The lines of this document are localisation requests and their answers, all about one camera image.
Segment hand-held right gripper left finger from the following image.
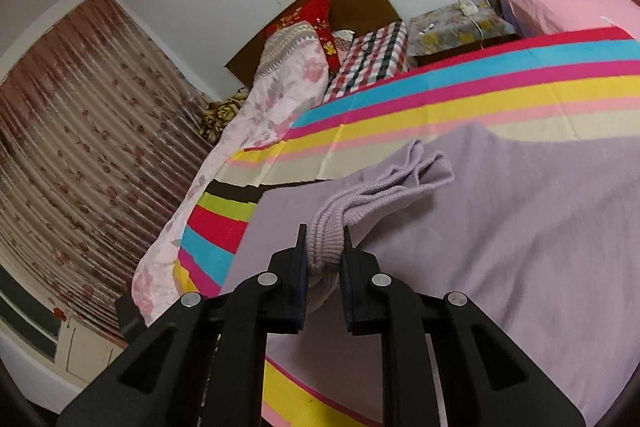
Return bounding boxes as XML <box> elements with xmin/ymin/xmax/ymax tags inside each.
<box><xmin>56</xmin><ymin>223</ymin><xmax>308</xmax><ymax>427</ymax></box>

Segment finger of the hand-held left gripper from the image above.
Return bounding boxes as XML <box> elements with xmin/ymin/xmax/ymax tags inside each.
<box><xmin>115</xmin><ymin>292</ymin><xmax>151</xmax><ymax>344</ymax></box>

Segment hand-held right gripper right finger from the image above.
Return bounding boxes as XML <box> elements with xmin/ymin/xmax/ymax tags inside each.
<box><xmin>339</xmin><ymin>226</ymin><xmax>587</xmax><ymax>427</ymax></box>

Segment purple pants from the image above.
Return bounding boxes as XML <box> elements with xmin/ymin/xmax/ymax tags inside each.
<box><xmin>220</xmin><ymin>123</ymin><xmax>640</xmax><ymax>427</ymax></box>

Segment cream cabinet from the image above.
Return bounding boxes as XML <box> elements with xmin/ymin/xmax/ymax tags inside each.
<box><xmin>47</xmin><ymin>307</ymin><xmax>128</xmax><ymax>385</ymax></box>

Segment pink floral quilt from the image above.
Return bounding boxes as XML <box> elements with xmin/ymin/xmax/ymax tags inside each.
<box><xmin>131</xmin><ymin>21</ymin><xmax>331</xmax><ymax>328</ymax></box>

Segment leopard print blanket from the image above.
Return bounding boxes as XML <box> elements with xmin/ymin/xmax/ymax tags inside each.
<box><xmin>200</xmin><ymin>88</ymin><xmax>251</xmax><ymax>142</ymax></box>

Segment floral curtain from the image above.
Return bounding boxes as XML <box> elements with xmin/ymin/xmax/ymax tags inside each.
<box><xmin>0</xmin><ymin>0</ymin><xmax>216</xmax><ymax>343</ymax></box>

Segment rainbow striped blanket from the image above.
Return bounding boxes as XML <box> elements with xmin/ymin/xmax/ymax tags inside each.
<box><xmin>172</xmin><ymin>26</ymin><xmax>640</xmax><ymax>427</ymax></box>

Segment plaid bed sheet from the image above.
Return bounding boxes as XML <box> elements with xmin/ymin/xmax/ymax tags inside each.
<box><xmin>322</xmin><ymin>21</ymin><xmax>410</xmax><ymax>104</ymax></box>

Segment polka dot pillow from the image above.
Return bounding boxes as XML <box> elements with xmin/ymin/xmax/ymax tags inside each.
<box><xmin>331</xmin><ymin>29</ymin><xmax>357</xmax><ymax>58</ymax></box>

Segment red patterned pillow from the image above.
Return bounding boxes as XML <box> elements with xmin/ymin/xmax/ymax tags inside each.
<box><xmin>265</xmin><ymin>0</ymin><xmax>338</xmax><ymax>72</ymax></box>

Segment nightstand with floral cloth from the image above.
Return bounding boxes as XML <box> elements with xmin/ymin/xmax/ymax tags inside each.
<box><xmin>407</xmin><ymin>2</ymin><xmax>521</xmax><ymax>66</ymax></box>

